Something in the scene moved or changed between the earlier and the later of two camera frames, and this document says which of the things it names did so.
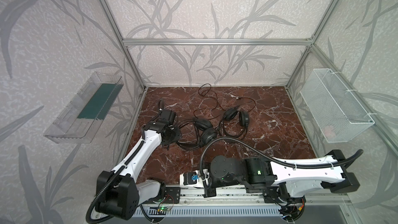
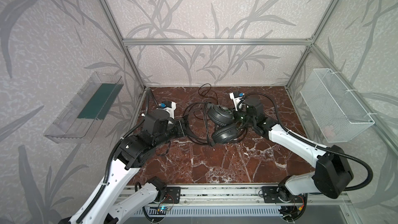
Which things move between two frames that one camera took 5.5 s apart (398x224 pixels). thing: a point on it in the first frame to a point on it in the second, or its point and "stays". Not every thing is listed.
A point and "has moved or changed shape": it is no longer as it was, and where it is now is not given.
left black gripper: x=172 y=133 to x=181 y=127
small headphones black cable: x=249 y=98 has moved or changed shape
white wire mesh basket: x=338 y=117 stays
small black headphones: x=229 y=114 to x=244 y=123
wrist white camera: x=192 y=178 to x=236 y=97
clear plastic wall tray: x=81 y=122 stays
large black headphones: x=209 y=133 to x=227 y=129
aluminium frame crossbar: x=220 y=41 stays
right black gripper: x=208 y=186 to x=246 y=121
